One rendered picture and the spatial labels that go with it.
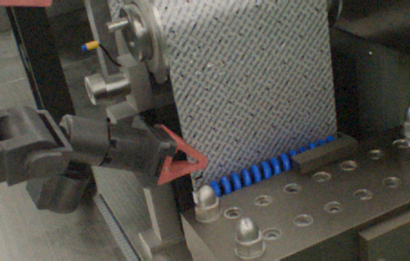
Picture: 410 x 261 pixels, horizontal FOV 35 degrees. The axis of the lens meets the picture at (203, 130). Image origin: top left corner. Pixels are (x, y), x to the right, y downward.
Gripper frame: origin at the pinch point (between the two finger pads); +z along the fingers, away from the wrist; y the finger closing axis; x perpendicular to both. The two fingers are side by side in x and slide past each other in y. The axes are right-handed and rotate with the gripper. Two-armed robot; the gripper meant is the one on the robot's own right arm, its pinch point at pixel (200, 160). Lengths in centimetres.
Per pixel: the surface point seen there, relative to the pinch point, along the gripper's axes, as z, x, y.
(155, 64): -9.6, 11.0, -2.6
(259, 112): 6.3, 8.5, 0.2
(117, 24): -15.4, 14.5, -4.5
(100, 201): -0.9, -20.1, -27.1
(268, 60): 4.6, 15.8, 0.2
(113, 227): -1.1, -20.2, -17.9
